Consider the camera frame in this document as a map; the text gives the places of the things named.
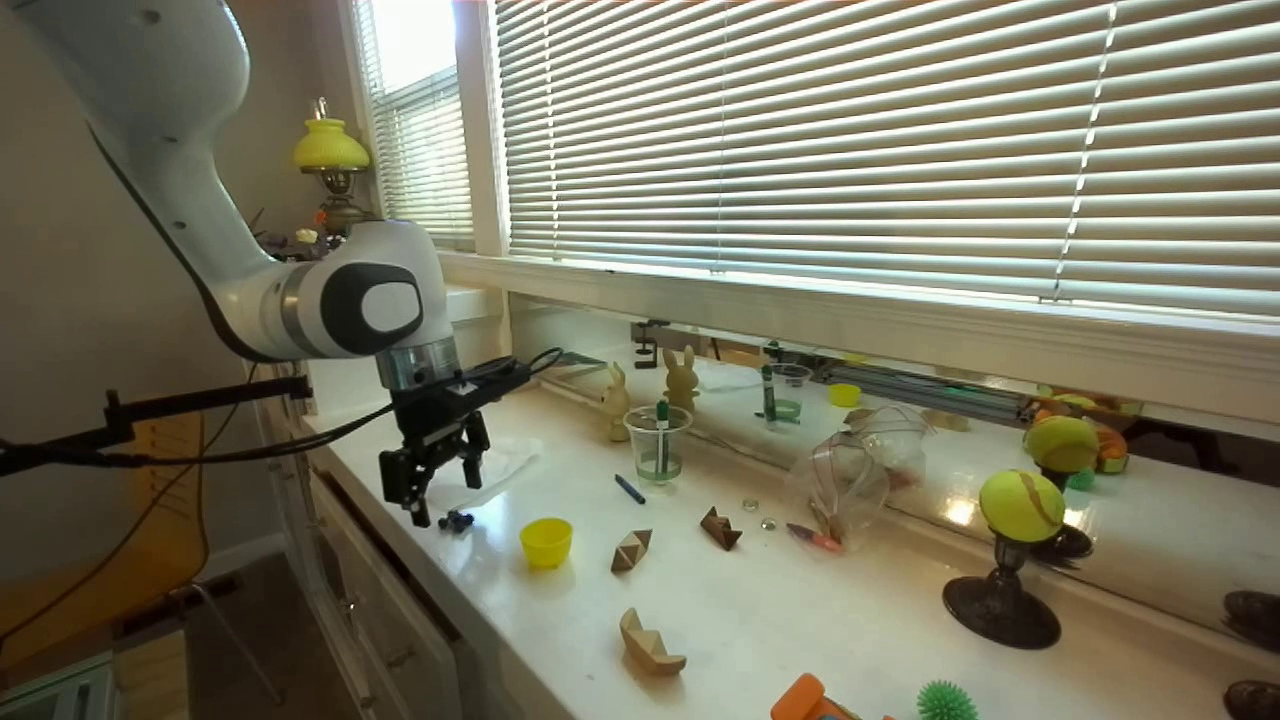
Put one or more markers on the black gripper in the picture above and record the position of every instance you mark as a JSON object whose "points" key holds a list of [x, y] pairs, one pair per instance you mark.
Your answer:
{"points": [[438, 417]]}

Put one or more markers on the black toy car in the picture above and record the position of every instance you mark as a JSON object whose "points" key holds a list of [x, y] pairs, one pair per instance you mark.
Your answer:
{"points": [[459, 523]]}

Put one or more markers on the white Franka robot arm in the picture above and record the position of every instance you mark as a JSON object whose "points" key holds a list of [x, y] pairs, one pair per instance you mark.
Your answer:
{"points": [[172, 132]]}

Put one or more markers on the yellow bunny toy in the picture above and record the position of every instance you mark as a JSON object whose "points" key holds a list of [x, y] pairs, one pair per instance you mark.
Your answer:
{"points": [[619, 406]]}

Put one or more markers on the orange toy car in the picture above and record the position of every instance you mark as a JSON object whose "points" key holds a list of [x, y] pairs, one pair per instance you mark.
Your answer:
{"points": [[802, 703]]}

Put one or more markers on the yellow plastic cup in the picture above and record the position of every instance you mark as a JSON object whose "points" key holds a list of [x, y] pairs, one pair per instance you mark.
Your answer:
{"points": [[545, 546]]}

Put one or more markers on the white cabinet front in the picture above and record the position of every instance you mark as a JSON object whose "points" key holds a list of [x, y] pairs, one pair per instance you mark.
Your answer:
{"points": [[386, 615]]}

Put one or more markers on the black marker pen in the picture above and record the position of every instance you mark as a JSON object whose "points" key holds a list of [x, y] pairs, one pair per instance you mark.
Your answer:
{"points": [[631, 488]]}

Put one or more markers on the medium brown wooden block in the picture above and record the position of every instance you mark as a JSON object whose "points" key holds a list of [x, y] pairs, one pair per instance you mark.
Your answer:
{"points": [[631, 548]]}

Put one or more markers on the clear plastic cup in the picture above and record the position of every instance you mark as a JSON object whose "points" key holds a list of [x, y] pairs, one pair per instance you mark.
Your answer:
{"points": [[659, 462]]}

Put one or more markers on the green marker pen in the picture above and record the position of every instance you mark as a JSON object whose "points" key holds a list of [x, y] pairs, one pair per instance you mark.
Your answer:
{"points": [[660, 425]]}

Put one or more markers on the light tan wooden block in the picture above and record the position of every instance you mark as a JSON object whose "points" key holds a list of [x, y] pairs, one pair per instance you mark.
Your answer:
{"points": [[644, 647]]}

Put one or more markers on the small white window blind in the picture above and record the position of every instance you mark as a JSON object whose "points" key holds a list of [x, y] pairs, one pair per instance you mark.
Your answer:
{"points": [[421, 162]]}

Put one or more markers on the yellow table lamp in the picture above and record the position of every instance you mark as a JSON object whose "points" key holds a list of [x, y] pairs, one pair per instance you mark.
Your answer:
{"points": [[328, 147]]}

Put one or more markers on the red crayon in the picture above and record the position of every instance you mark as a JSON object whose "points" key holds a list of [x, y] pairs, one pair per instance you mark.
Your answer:
{"points": [[815, 536]]}

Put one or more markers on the clear plastic bag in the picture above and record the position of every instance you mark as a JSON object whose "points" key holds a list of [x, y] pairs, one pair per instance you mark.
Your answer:
{"points": [[854, 475]]}

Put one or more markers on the large white window blind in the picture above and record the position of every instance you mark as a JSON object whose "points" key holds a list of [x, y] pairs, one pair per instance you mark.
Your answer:
{"points": [[865, 132]]}

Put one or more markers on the green pom pom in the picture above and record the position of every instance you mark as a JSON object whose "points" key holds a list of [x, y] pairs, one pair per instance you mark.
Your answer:
{"points": [[944, 703]]}

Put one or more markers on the yellow-green tennis ball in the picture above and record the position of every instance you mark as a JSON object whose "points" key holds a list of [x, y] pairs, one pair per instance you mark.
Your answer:
{"points": [[1022, 504]]}

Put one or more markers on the dark brown figurine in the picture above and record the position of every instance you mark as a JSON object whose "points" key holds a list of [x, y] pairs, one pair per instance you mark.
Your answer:
{"points": [[1253, 703]]}

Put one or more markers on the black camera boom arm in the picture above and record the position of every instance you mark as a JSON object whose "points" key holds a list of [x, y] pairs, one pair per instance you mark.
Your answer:
{"points": [[202, 399]]}

